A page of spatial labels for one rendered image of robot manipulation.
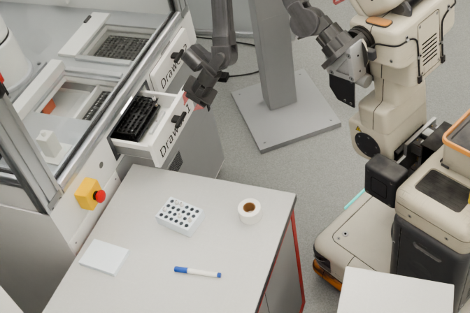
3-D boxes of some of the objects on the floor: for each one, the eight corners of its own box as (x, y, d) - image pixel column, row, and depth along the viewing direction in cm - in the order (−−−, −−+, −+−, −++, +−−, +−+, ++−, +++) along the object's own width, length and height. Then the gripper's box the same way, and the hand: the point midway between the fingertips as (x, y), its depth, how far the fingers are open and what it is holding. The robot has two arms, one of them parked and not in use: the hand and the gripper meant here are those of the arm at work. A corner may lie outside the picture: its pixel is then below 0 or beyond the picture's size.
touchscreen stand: (341, 126, 299) (336, -55, 227) (261, 154, 294) (230, -23, 222) (303, 72, 334) (289, -100, 262) (231, 96, 329) (196, -73, 257)
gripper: (188, 77, 170) (171, 105, 182) (217, 96, 172) (198, 121, 184) (196, 63, 175) (180, 91, 187) (225, 81, 176) (206, 107, 188)
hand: (190, 105), depth 184 cm, fingers open, 3 cm apart
